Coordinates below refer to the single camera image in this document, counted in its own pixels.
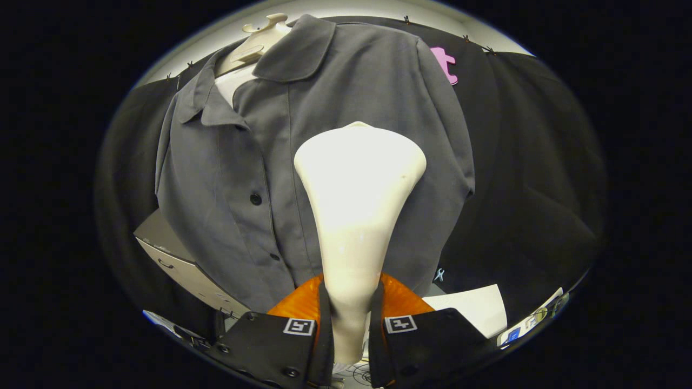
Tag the cream garment hanger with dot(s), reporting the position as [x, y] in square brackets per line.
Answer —
[259, 40]

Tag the grey cabinet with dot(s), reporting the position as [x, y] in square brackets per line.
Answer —
[178, 259]

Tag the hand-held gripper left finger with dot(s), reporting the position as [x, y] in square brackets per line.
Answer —
[270, 346]

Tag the white garment steamer head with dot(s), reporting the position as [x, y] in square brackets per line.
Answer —
[357, 205]

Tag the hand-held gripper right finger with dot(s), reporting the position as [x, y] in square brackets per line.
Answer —
[432, 346]

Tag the black backdrop cloth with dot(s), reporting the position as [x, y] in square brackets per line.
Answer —
[540, 189]

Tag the white paper sheet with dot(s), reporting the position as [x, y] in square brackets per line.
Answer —
[476, 308]

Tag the pile of small white items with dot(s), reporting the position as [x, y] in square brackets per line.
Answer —
[532, 321]

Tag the grey button-up shirt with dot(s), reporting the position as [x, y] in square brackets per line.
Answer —
[351, 81]

